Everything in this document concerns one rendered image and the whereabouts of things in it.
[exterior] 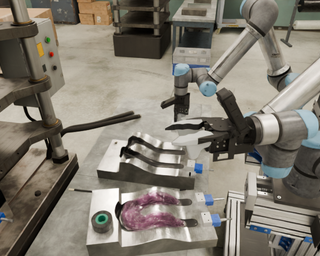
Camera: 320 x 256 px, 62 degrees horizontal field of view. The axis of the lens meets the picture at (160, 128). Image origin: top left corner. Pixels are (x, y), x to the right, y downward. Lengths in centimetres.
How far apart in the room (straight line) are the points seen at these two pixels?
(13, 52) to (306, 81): 126
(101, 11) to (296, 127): 730
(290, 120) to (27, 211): 118
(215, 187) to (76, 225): 151
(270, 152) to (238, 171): 197
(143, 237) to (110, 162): 49
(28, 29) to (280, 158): 105
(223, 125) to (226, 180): 199
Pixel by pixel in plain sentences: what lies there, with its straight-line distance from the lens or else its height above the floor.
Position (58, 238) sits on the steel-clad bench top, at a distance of 127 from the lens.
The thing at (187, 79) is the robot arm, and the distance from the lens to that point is 137.
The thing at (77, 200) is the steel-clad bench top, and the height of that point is 80.
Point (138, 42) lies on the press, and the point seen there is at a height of 30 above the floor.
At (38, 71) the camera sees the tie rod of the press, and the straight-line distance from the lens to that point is 134.
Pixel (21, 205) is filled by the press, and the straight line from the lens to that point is 147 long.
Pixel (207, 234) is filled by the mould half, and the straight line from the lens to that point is 115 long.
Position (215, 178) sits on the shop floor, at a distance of 258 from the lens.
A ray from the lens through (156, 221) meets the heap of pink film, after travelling 110.
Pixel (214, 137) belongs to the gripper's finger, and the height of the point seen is 147.
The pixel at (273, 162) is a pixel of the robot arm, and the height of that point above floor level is 134.
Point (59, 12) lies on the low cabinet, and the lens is 819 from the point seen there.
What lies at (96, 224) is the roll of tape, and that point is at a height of 95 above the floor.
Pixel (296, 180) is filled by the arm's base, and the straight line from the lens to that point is 112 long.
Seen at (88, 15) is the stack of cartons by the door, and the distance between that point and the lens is 794.
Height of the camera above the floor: 181
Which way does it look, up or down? 35 degrees down
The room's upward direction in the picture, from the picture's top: straight up
